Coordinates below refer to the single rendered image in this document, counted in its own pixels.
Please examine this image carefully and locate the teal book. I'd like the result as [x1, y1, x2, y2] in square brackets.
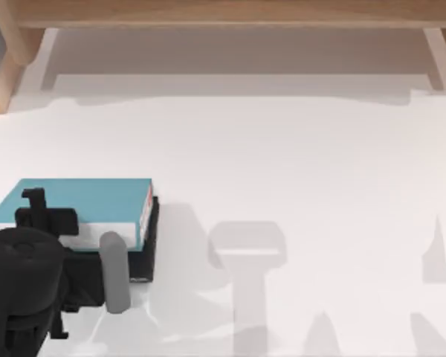
[0, 178, 153, 251]

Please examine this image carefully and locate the wooden open shelf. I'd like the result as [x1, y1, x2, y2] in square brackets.
[0, 0, 446, 115]

